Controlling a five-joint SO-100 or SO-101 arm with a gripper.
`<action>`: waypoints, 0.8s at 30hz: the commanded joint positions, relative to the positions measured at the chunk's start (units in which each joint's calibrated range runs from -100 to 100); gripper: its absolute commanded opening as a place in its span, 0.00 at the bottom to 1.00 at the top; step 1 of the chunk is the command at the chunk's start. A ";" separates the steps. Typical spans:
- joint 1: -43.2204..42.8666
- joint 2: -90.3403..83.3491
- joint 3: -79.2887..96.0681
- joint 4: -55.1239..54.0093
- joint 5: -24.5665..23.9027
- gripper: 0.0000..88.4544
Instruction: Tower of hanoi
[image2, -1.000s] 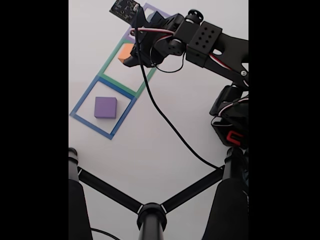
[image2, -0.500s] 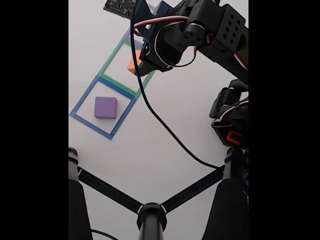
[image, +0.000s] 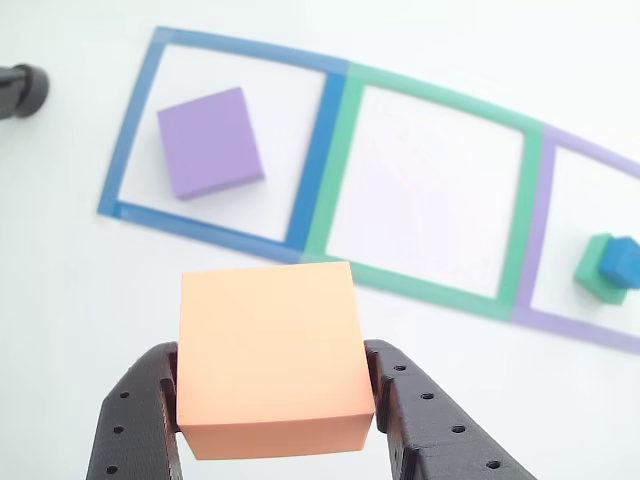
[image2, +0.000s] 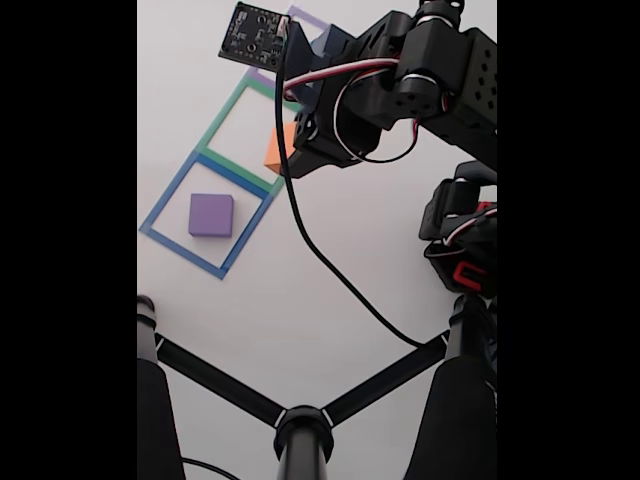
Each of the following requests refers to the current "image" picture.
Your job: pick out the purple tape square frame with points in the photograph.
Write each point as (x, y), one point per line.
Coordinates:
(537, 225)

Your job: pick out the orange square block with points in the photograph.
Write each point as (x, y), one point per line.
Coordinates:
(270, 345)

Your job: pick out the black camera tripod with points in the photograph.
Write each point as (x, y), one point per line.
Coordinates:
(22, 90)

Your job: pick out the purple square block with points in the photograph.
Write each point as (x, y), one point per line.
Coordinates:
(210, 140)

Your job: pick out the blue tape square frame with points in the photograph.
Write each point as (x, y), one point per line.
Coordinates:
(320, 160)

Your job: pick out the green tape square frame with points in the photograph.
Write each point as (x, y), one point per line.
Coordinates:
(330, 175)

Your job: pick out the small blue cube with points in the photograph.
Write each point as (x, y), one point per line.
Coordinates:
(622, 260)

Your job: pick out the green cube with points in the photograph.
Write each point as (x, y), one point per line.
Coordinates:
(587, 270)

